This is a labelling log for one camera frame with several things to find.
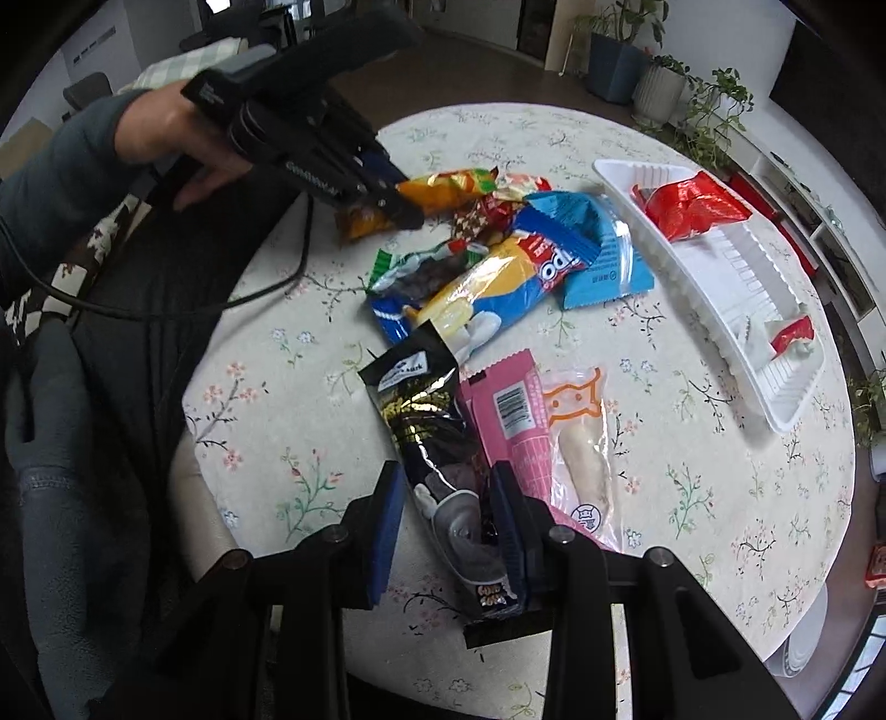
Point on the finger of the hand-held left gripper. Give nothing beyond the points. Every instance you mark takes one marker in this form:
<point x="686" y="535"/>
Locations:
<point x="398" y="208"/>
<point x="379" y="166"/>

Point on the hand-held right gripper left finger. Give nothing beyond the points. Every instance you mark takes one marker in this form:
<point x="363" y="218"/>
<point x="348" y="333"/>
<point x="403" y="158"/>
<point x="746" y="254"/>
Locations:
<point x="389" y="533"/>

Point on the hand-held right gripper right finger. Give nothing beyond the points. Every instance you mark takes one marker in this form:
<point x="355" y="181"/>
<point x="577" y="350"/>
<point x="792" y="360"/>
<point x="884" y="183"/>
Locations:
<point x="507" y="540"/>

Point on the orange snack packet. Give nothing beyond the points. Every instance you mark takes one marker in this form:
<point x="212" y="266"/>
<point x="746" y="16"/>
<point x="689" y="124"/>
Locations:
<point x="443" y="190"/>

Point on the green dark snack packet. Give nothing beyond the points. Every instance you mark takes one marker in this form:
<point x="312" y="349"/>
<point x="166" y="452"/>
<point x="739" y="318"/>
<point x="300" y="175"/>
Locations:
<point x="415" y="277"/>

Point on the brown checkered snack packet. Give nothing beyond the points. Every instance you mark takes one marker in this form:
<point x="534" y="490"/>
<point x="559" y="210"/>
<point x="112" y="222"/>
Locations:
<point x="477" y="220"/>

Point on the black gold snack packet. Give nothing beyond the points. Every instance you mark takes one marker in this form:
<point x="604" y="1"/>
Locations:
<point x="422" y="429"/>

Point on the clear packet orange cat print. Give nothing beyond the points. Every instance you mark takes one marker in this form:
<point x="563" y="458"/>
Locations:
<point x="578" y="450"/>

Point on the yellow blue snack packet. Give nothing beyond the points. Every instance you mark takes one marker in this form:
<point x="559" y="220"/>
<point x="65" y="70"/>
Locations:
<point x="484" y="284"/>

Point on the pink snack packet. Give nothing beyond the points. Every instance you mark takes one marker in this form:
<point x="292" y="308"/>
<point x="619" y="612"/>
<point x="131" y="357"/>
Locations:
<point x="512" y="422"/>

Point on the white plastic tray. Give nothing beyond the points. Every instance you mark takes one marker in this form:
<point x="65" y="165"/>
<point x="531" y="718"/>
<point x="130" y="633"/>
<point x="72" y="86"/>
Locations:
<point x="734" y="277"/>

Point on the person's left forearm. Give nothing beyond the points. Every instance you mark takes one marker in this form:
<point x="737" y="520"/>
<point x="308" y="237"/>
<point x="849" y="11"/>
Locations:
<point x="62" y="166"/>

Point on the person's left hand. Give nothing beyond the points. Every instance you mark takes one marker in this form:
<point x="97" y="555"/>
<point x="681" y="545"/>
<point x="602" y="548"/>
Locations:
<point x="166" y="131"/>

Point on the checkered sofa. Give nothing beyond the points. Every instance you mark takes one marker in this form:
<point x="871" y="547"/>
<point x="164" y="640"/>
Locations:
<point x="201" y="55"/>

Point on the black office chair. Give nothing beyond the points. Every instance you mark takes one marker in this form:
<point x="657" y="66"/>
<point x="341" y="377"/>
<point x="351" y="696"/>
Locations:
<point x="90" y="90"/>

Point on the blue plant pot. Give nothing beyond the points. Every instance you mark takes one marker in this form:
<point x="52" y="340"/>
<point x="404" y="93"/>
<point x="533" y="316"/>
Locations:
<point x="612" y="66"/>

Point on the black white patterned cushion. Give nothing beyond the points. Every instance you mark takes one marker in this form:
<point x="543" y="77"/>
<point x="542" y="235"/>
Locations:
<point x="62" y="270"/>

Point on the white ribbed plant pot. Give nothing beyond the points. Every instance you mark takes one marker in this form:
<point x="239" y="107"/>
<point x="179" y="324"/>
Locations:
<point x="657" y="90"/>

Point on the tall leafy plant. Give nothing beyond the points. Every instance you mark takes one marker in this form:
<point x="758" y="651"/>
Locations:
<point x="623" y="17"/>

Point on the red snack bag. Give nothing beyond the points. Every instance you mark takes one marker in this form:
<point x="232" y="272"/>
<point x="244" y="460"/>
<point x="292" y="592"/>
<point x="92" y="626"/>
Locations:
<point x="692" y="204"/>

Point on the small green plant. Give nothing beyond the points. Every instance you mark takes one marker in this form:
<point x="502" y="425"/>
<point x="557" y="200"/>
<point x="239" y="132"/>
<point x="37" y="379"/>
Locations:
<point x="668" y="64"/>

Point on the white cylindrical bin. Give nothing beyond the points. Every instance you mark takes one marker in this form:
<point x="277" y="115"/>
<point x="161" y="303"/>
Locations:
<point x="803" y="637"/>

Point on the grey jacket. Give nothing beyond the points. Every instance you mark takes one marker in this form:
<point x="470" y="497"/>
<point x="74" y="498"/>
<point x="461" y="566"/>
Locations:
<point x="69" y="471"/>

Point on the trailing pothos plant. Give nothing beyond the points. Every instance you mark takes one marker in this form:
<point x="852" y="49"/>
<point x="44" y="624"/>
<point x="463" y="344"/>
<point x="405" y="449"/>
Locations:
<point x="713" y="114"/>

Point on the red storage box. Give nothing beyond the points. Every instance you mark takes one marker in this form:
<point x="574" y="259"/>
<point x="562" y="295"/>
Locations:
<point x="744" y="188"/>
<point x="775" y="214"/>

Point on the bushy plant in white pot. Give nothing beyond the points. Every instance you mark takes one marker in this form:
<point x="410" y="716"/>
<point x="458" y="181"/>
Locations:
<point x="869" y="401"/>

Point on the white media cabinet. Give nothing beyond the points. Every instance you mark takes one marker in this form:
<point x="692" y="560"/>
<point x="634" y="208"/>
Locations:
<point x="817" y="228"/>

